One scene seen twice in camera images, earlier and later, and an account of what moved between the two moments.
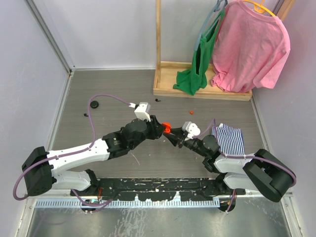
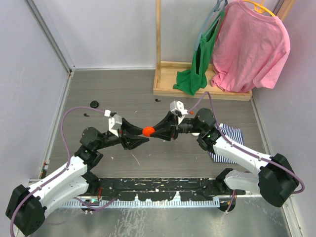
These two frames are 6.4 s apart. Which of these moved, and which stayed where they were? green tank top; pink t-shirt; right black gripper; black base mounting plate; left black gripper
Moved: left black gripper; right black gripper
Stayed: black base mounting plate; pink t-shirt; green tank top
